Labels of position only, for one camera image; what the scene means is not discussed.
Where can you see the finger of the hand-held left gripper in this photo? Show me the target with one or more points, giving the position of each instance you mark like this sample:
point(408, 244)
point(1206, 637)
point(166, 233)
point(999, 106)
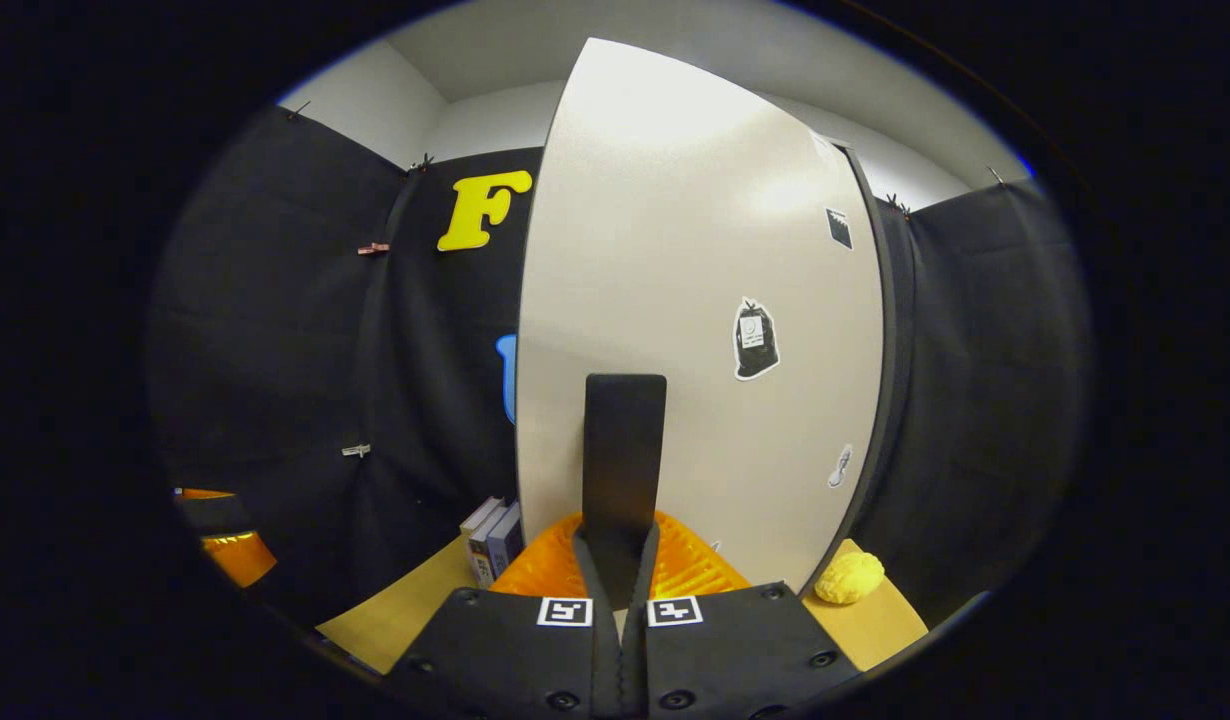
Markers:
point(215, 515)
point(237, 558)

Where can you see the black backdrop cloth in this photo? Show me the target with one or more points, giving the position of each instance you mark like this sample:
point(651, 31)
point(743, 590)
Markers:
point(275, 350)

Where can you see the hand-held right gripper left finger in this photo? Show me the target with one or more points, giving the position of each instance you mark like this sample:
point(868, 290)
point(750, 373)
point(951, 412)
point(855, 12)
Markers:
point(605, 650)

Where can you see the yellow knitted toy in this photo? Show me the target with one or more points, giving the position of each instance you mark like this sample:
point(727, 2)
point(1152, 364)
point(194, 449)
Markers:
point(850, 578)

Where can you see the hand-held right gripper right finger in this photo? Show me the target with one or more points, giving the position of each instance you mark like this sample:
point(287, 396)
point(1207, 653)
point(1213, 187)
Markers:
point(637, 650)

